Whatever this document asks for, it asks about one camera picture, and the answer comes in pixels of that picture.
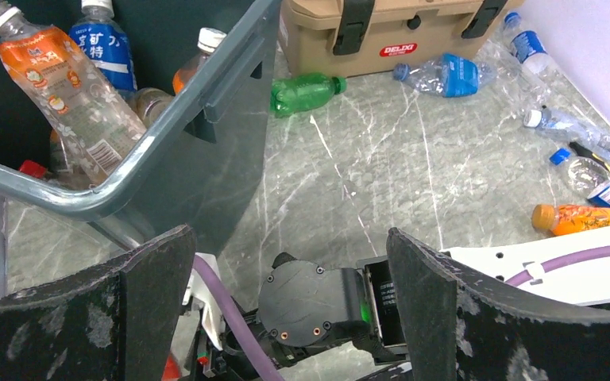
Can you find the blue label bottle far right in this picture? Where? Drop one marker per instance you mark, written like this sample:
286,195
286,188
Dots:
525,45

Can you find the green plastic bottle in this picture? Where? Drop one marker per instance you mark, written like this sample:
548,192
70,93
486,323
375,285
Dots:
304,92

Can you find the tan plastic toolbox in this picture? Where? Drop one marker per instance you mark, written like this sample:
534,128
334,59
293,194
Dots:
351,38

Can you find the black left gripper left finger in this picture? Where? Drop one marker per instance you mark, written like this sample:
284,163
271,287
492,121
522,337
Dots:
110,321

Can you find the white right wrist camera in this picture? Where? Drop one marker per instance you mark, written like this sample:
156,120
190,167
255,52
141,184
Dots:
198,297

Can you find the clear bottle orange label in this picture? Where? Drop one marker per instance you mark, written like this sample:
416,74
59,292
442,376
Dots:
94,121

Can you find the crushed orange label bottle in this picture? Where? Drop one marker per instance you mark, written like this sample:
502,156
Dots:
208,41

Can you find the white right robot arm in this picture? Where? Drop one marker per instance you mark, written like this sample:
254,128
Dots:
573,269

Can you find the dark green plastic bin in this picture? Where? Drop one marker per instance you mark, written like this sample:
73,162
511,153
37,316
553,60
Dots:
201,162

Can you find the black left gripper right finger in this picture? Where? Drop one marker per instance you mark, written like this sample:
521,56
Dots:
460,324

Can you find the orange juice bottle right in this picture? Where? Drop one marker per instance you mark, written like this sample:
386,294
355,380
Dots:
568,219

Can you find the red handle adjustable wrench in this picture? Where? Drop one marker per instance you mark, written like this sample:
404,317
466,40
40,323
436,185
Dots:
172,370

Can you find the yellow black tool right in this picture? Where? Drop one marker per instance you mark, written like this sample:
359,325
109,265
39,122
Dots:
582,151

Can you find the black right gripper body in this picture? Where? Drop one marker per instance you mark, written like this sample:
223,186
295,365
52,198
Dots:
304,309

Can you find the crushed blue label bottle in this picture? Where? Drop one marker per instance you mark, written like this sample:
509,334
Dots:
447,76

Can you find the large orange label bottle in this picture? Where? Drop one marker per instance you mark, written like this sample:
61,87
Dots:
68,173

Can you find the blue label water bottle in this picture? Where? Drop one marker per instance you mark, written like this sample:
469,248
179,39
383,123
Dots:
106,44

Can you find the small red cap bottle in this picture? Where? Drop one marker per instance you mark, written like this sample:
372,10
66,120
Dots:
35,170

